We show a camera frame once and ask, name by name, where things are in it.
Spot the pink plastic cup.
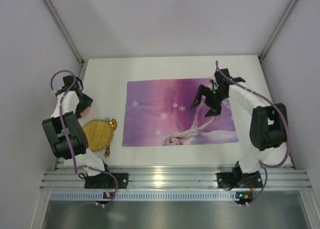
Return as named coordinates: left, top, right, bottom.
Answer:
left=80, top=107, right=91, bottom=118

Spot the yellow woven round plate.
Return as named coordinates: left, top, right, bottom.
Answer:
left=82, top=119, right=114, bottom=152

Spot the gold spoon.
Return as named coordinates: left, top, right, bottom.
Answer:
left=104, top=118, right=118, bottom=158

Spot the purple princess placemat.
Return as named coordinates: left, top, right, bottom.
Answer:
left=122, top=78, right=239, bottom=147

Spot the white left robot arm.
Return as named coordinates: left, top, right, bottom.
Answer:
left=42, top=74, right=113, bottom=189

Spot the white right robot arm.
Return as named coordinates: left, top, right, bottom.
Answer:
left=191, top=68, right=289, bottom=191

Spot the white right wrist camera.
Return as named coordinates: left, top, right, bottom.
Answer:
left=209, top=71, right=218, bottom=84

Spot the left aluminium frame post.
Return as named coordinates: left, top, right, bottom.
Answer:
left=42, top=0, right=85, bottom=72

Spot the aluminium frame post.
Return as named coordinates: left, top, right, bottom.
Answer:
left=258, top=0, right=300, bottom=63
left=42, top=0, right=85, bottom=72

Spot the aluminium mounting rail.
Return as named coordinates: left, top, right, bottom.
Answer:
left=40, top=166, right=312, bottom=191

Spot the white slotted cable duct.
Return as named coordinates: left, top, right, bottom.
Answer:
left=50, top=190, right=252, bottom=202

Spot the right aluminium frame post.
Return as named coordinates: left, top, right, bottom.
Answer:
left=258, top=0, right=300, bottom=63

